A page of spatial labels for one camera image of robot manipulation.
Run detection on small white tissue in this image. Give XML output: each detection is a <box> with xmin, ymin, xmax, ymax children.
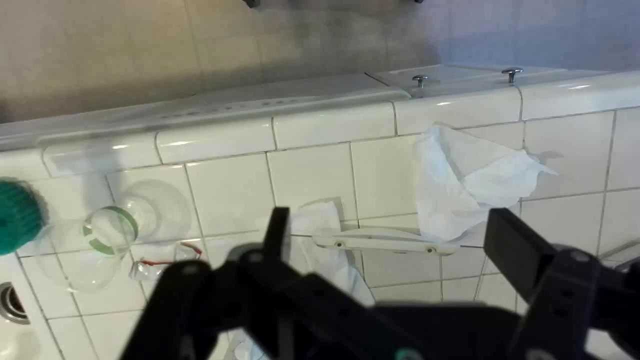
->
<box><xmin>292</xmin><ymin>197</ymin><xmax>376</xmax><ymax>308</ymax></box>

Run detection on metal sink drain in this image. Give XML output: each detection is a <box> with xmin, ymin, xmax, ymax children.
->
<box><xmin>0</xmin><ymin>280</ymin><xmax>32</xmax><ymax>328</ymax></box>

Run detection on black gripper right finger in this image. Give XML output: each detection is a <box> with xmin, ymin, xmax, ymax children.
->
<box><xmin>483</xmin><ymin>206</ymin><xmax>640</xmax><ymax>360</ymax></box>

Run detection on clear glass jar green band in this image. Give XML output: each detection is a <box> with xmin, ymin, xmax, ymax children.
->
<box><xmin>38</xmin><ymin>178</ymin><xmax>196</xmax><ymax>293</ymax></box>

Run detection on large crumpled white plastic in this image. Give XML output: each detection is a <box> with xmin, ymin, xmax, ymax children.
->
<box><xmin>414</xmin><ymin>121</ymin><xmax>555</xmax><ymax>246</ymax></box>

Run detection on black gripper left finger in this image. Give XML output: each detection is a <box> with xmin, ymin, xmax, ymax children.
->
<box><xmin>117</xmin><ymin>206</ymin><xmax>402</xmax><ymax>360</ymax></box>

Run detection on white sink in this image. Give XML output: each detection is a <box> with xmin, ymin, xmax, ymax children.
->
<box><xmin>0</xmin><ymin>255</ymin><xmax>65</xmax><ymax>360</ymax></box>

